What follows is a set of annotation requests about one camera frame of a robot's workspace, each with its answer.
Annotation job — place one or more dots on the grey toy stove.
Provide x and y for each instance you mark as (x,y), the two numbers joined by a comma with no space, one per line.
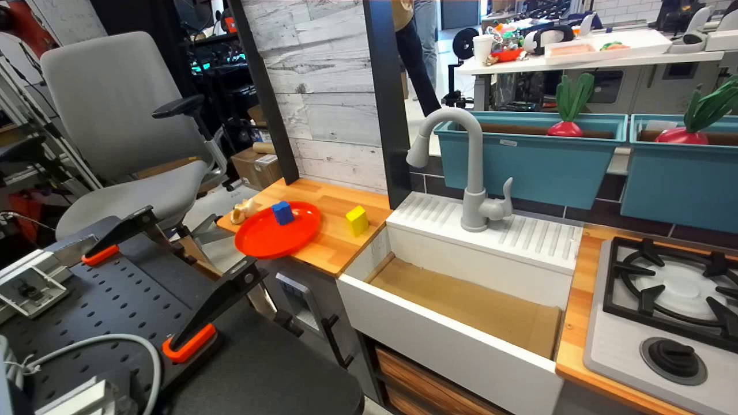
(666,320)

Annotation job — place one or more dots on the right teal planter box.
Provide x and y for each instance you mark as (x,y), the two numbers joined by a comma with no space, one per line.
(688,185)

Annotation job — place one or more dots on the yellow block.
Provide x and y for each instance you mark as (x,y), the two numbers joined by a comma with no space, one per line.
(358,219)

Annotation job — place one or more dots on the teal planter box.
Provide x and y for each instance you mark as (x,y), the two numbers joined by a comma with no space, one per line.
(550,169)
(688,185)

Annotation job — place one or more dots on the grey faucet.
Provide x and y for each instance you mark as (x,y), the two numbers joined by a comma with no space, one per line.
(479,207)

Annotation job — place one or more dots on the cardboard box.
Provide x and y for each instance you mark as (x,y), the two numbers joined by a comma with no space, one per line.
(257,167)

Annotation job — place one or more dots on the black orange clamp near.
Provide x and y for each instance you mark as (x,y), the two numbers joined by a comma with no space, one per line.
(201,329)

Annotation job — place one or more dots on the white background table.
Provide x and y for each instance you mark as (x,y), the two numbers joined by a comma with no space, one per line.
(599,52)

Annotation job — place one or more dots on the small wooden toy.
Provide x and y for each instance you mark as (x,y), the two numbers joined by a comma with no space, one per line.
(244,211)

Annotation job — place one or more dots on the radish toy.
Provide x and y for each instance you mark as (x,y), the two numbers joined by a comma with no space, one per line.
(570,100)
(702,110)

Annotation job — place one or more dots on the black perforated board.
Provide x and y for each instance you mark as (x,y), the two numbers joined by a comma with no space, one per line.
(141,290)

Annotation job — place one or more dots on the right radish toy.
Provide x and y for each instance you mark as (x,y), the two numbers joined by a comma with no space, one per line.
(702,110)

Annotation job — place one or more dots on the orange plate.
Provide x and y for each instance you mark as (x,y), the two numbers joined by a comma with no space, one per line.
(265,237)

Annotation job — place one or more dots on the grey office chair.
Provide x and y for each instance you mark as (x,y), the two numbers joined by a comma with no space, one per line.
(107,92)

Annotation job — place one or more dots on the black orange clamp far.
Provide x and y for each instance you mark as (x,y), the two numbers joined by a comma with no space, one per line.
(110,244)

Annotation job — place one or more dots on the blue block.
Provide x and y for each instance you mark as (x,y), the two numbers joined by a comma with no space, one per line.
(282,212)

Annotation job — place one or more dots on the white sink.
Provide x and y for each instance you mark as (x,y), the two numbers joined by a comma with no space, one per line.
(480,309)

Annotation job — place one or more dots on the black orange clamp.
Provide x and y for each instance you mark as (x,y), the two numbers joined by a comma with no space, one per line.
(110,244)
(201,329)

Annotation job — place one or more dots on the left teal planter box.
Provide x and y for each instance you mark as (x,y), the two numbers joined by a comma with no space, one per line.
(550,169)

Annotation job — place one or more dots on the left radish toy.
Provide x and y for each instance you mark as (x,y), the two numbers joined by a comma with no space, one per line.
(570,100)

